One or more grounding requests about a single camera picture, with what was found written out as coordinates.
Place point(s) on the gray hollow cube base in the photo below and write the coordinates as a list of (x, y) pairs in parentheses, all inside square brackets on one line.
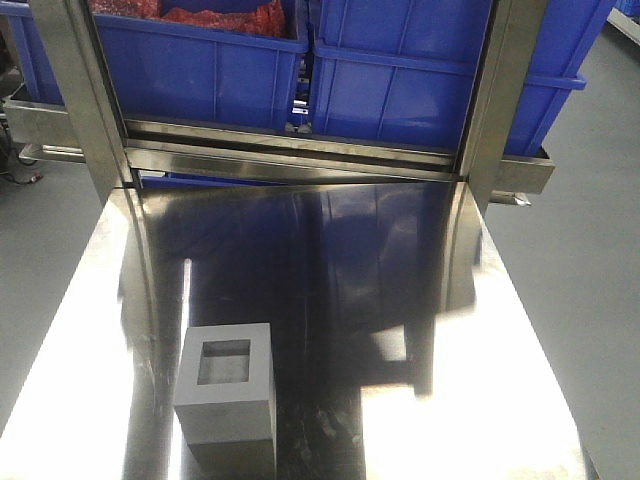
[(225, 400)]

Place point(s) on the blue bin right on cart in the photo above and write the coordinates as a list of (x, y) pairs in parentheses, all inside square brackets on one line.
[(402, 71)]

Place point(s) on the blue bin with red contents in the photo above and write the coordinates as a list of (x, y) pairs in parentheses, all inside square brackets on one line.
[(170, 70)]

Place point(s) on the red mesh bagged contents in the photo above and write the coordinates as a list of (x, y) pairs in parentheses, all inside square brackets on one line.
[(265, 18)]

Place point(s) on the stainless steel cart frame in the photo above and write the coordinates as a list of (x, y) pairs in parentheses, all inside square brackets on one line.
[(116, 150)]

